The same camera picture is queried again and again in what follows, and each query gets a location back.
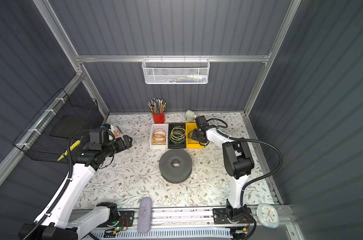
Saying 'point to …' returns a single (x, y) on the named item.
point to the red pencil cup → (159, 118)
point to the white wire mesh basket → (175, 71)
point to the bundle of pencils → (157, 106)
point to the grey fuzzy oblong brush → (144, 224)
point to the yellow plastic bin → (191, 143)
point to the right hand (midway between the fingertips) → (197, 137)
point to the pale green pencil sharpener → (190, 116)
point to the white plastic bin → (152, 127)
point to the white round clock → (267, 214)
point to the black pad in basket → (66, 126)
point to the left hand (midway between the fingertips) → (124, 141)
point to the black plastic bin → (171, 145)
